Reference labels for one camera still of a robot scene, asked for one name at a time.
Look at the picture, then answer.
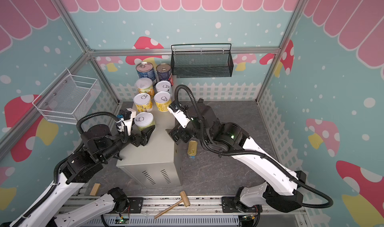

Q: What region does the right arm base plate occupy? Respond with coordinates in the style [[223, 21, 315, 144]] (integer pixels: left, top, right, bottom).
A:
[[222, 197, 263, 213]]

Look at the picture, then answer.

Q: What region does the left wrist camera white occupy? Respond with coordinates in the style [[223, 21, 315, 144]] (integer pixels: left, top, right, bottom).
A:
[[117, 108, 137, 136]]

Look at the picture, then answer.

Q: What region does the white wire wall basket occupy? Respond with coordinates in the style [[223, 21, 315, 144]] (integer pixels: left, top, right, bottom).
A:
[[33, 69, 102, 125]]

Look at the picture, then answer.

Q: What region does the grey metal cabinet counter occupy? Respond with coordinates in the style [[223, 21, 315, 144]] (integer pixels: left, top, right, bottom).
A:
[[116, 97, 182, 189]]

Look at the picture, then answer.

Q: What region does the gold can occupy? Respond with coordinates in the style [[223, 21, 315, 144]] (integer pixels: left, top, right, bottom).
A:
[[187, 140, 198, 159]]

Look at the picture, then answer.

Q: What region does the wooden mallet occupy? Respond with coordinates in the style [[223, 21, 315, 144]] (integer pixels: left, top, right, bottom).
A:
[[154, 191, 191, 219]]

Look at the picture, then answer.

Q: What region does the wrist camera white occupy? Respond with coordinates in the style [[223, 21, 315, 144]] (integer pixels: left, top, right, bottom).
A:
[[117, 108, 137, 136], [167, 105, 191, 129]]

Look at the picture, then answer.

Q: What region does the blue soup can pink lid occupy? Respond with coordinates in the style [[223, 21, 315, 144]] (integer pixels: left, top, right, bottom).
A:
[[136, 62, 157, 85]]

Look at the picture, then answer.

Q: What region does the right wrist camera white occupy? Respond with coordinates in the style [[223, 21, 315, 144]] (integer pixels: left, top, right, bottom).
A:
[[167, 105, 191, 129]]

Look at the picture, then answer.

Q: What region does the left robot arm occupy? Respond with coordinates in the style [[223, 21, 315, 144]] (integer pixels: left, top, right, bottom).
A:
[[1, 109, 155, 227]]

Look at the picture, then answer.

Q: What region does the peach fruit can plastic lid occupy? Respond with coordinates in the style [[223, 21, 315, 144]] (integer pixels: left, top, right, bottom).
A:
[[135, 78, 155, 98]]

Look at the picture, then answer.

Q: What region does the green circuit board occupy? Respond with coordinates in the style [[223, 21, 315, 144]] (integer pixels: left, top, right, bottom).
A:
[[115, 217, 130, 225]]

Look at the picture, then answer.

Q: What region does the wooden block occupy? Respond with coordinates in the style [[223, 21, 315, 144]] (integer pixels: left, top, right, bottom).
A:
[[90, 183, 101, 196]]

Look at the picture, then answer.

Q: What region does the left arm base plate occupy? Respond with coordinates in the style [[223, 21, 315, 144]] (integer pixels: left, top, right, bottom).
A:
[[117, 197, 144, 214]]

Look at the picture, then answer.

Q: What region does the black mesh wall basket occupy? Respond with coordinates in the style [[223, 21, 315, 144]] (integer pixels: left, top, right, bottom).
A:
[[171, 43, 234, 78]]

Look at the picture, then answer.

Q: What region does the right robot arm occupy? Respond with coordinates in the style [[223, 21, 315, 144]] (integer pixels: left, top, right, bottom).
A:
[[168, 85, 334, 213]]

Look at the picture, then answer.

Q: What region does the fruit can white lid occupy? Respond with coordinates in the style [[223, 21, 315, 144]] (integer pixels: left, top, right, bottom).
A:
[[134, 112, 156, 131], [155, 81, 172, 94], [134, 93, 153, 113], [154, 92, 172, 112]]

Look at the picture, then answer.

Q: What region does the dark blue chopped tomato can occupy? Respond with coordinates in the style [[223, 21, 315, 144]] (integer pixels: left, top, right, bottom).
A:
[[156, 63, 173, 85]]

